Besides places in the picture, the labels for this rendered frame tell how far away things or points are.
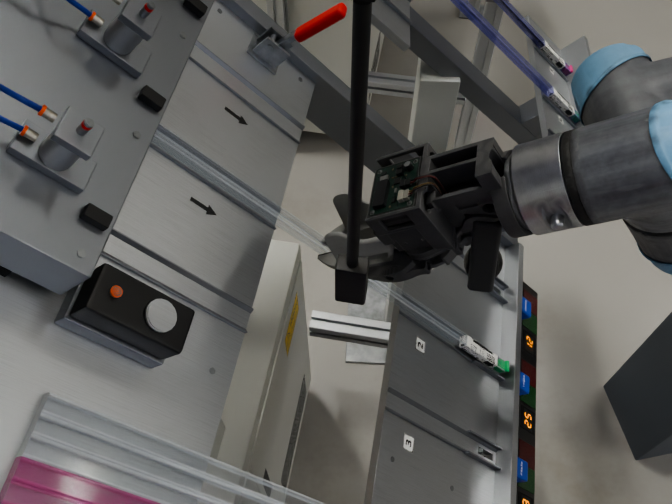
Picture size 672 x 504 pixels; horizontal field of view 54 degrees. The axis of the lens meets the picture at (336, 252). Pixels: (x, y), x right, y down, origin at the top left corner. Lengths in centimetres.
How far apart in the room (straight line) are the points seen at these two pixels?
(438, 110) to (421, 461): 55
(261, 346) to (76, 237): 55
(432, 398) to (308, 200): 121
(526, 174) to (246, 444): 56
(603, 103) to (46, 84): 46
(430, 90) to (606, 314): 97
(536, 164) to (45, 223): 34
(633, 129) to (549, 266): 135
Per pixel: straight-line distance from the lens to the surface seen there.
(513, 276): 91
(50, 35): 51
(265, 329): 97
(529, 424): 91
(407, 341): 72
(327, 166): 195
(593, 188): 50
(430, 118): 105
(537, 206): 52
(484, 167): 51
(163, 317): 47
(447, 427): 75
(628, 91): 65
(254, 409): 93
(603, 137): 51
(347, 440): 156
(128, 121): 50
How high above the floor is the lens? 149
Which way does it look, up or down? 57 degrees down
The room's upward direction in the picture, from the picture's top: straight up
